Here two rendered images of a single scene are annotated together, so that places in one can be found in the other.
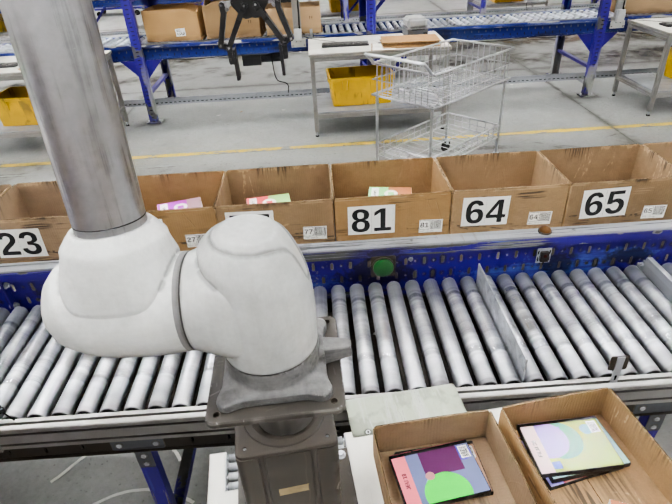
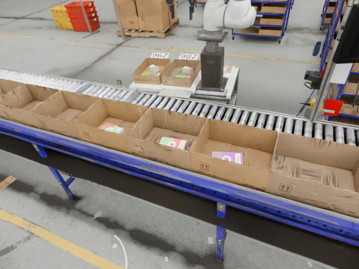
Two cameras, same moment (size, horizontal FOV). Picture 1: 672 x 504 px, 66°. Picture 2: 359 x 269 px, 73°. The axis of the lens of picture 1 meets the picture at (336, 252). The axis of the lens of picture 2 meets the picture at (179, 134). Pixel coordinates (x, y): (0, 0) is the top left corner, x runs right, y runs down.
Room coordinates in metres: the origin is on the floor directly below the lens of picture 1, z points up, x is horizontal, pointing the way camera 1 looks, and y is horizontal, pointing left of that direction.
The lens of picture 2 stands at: (2.58, 0.78, 1.92)
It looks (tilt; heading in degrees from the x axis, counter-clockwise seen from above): 41 degrees down; 209
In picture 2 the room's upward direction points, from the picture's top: 7 degrees counter-clockwise
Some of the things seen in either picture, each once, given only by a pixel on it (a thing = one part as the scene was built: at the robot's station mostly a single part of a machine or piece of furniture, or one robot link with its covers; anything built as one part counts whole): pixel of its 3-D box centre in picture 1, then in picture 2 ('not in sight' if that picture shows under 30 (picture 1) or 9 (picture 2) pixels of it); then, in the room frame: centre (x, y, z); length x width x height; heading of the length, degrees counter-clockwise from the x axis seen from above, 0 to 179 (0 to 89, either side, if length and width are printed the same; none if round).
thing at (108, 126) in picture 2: (389, 202); (110, 134); (1.73, -0.21, 0.92); 0.16 x 0.11 x 0.07; 82
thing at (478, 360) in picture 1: (466, 328); (135, 110); (1.23, -0.39, 0.72); 0.52 x 0.05 x 0.05; 1
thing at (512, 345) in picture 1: (498, 316); (124, 104); (1.23, -0.49, 0.76); 0.46 x 0.01 x 0.09; 1
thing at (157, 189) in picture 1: (169, 212); (234, 152); (1.66, 0.59, 0.96); 0.39 x 0.29 x 0.17; 91
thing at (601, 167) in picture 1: (603, 184); (32, 105); (1.69, -0.98, 0.97); 0.39 x 0.29 x 0.17; 91
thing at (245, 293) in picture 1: (253, 287); (215, 13); (0.64, 0.13, 1.36); 0.18 x 0.16 x 0.22; 90
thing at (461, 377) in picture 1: (445, 329); (141, 111); (1.22, -0.33, 0.72); 0.52 x 0.05 x 0.05; 1
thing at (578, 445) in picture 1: (568, 445); (150, 76); (0.74, -0.51, 0.79); 0.19 x 0.14 x 0.02; 94
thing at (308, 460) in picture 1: (291, 463); (212, 67); (0.65, 0.11, 0.91); 0.26 x 0.26 x 0.33; 7
